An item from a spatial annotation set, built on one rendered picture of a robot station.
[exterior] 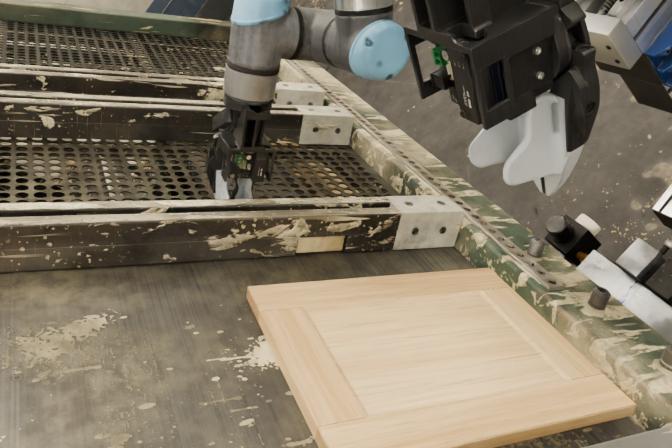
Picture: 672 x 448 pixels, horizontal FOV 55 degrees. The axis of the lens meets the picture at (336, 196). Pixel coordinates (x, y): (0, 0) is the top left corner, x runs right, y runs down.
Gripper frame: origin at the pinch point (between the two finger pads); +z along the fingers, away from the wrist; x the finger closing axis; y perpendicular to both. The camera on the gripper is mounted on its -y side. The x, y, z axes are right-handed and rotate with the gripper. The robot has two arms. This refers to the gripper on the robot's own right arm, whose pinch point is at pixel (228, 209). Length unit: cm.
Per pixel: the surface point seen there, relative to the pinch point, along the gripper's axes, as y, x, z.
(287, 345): 33.4, -1.5, 0.1
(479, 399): 46.5, 17.7, 0.0
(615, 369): 47, 38, -2
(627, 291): 32, 57, -1
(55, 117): -33.6, -24.4, -1.7
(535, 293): 31.1, 38.1, -2.0
